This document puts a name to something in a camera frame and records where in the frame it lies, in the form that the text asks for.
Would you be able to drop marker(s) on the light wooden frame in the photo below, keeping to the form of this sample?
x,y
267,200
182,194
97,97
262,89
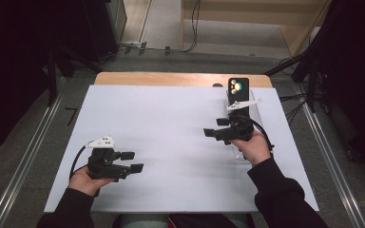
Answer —
x,y
297,34

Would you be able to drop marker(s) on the black cabinet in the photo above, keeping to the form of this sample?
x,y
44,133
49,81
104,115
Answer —
x,y
104,28

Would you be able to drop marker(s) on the black phone case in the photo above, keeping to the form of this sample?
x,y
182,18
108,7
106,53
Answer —
x,y
242,95

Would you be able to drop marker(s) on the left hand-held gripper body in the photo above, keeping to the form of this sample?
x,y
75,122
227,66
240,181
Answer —
x,y
103,166

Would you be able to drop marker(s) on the wooden table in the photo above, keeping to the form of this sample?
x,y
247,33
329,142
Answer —
x,y
171,79

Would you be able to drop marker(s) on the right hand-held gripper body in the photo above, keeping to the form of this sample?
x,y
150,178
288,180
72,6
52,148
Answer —
x,y
239,129

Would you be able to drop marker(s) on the metal floor rail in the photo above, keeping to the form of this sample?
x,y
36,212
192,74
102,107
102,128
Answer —
x,y
332,158
28,158

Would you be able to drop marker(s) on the black round table grommet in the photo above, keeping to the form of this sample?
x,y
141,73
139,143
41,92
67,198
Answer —
x,y
217,85

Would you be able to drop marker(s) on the white table board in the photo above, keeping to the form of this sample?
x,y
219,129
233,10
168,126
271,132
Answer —
x,y
171,177

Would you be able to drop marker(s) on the person's right hand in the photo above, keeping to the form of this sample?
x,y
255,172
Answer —
x,y
255,150

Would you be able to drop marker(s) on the clear plastic tray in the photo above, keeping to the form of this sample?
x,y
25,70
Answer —
x,y
258,114

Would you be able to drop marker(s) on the black tape mark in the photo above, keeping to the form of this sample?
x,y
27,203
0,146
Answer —
x,y
72,114

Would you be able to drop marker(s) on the black metal stand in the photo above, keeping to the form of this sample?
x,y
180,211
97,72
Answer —
x,y
52,79
310,76

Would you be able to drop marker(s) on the person's left hand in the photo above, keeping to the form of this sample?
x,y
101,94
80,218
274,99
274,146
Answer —
x,y
85,183

